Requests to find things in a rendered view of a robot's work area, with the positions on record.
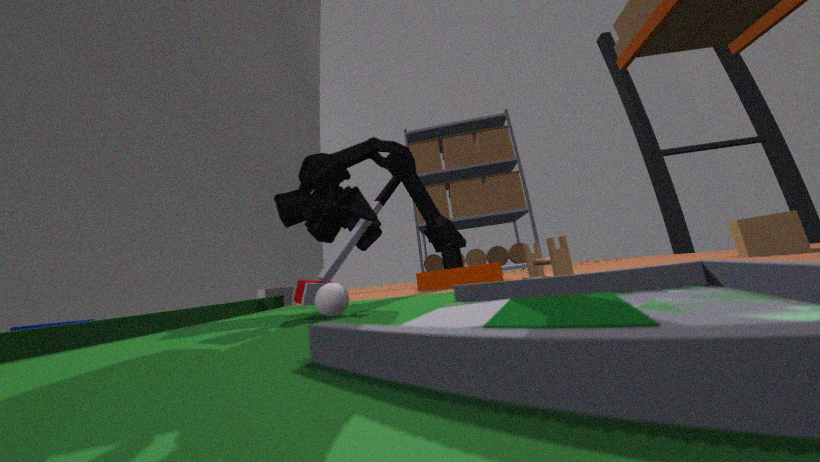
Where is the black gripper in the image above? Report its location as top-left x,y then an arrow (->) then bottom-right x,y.
311,161 -> 382,251

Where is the white golf ball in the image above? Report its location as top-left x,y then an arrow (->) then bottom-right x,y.
314,282 -> 349,317

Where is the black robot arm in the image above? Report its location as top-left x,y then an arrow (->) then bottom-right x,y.
274,138 -> 467,270

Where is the white cube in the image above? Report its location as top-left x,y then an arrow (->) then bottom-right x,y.
257,286 -> 298,306

